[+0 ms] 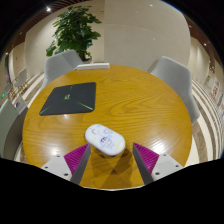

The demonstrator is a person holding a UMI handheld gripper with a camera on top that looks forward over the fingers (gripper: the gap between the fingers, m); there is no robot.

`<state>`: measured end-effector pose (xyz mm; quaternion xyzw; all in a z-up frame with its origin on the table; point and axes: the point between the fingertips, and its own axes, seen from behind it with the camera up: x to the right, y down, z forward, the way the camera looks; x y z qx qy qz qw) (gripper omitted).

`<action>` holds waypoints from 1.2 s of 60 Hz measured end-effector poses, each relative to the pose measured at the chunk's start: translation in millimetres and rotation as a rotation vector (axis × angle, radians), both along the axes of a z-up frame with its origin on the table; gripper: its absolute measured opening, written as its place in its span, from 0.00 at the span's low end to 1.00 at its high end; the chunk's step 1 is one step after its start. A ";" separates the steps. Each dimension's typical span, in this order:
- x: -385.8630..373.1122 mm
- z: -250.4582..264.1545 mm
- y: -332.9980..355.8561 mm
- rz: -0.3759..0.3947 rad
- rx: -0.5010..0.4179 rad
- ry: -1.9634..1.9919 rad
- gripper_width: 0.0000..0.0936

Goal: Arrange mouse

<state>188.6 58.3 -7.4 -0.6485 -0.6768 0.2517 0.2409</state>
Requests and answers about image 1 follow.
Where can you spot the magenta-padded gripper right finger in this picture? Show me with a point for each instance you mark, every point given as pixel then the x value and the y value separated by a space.
pixel 146 157

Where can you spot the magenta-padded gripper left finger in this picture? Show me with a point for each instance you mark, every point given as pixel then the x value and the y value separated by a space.
pixel 77 157

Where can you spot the white printed computer mouse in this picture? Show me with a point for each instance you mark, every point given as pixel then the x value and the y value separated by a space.
pixel 105 139

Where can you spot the black green-lined mouse pad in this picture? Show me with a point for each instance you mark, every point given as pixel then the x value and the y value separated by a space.
pixel 68 98

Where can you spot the grey-green upholstered armchair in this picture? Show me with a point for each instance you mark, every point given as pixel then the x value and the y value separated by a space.
pixel 8 128

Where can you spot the light grey shell chair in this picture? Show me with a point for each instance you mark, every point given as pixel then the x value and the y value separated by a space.
pixel 58 66
pixel 175 78

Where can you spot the white power strip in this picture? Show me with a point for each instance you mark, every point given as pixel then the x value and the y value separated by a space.
pixel 93 66

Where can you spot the small white chair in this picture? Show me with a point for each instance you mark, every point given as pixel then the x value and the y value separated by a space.
pixel 21 77

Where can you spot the potted green leafy plant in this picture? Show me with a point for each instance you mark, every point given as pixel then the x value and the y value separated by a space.
pixel 75 30

